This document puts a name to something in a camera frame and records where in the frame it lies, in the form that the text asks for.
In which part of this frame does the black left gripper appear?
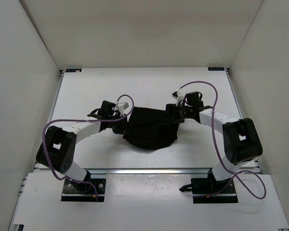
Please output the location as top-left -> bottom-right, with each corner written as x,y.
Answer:
108,113 -> 132,135

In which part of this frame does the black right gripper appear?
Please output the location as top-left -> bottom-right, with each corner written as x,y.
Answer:
159,103 -> 193,125

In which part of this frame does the black skirt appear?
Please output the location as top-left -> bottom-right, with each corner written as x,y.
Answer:
123,107 -> 179,150

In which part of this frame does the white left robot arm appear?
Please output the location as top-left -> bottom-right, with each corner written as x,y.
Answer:
36,101 -> 132,192

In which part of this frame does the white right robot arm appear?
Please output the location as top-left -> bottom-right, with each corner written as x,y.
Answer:
166,91 -> 263,193

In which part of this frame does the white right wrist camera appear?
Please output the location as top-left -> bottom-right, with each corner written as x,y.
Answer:
171,90 -> 185,106

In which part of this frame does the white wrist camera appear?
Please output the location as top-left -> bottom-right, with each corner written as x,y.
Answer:
171,90 -> 185,106
115,102 -> 129,116

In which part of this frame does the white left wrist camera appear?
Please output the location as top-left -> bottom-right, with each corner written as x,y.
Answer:
115,102 -> 129,116

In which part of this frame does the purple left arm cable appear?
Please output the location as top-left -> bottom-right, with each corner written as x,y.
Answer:
42,94 -> 135,202

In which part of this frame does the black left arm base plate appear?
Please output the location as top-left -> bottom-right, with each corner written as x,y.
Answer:
61,174 -> 106,203

